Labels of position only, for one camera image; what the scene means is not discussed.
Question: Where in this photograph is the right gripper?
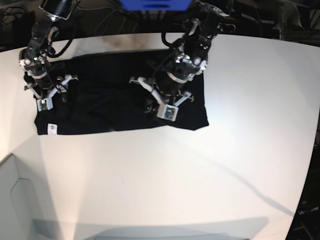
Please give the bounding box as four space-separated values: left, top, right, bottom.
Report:
23 71 78 103

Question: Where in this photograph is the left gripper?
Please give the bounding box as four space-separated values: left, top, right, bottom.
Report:
129 71 195 114

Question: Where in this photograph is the black T-shirt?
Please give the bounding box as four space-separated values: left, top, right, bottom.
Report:
34 50 209 135

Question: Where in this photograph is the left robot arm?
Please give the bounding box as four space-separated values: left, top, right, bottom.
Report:
129 0 234 120

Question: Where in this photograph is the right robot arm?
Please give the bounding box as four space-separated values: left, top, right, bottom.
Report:
19 0 80 101

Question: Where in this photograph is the white shirt label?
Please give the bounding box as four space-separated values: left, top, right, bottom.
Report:
47 123 58 135

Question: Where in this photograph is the black power strip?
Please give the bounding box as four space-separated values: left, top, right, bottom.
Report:
162 21 236 34

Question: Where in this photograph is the blue plastic bin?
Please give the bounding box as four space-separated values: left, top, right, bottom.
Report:
120 0 192 11

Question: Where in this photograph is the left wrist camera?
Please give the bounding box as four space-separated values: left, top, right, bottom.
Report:
156 104 179 122

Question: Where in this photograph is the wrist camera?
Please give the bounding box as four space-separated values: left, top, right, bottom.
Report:
156 104 179 122
36 98 54 112

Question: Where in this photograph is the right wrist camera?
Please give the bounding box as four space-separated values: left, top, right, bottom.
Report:
36 98 54 112

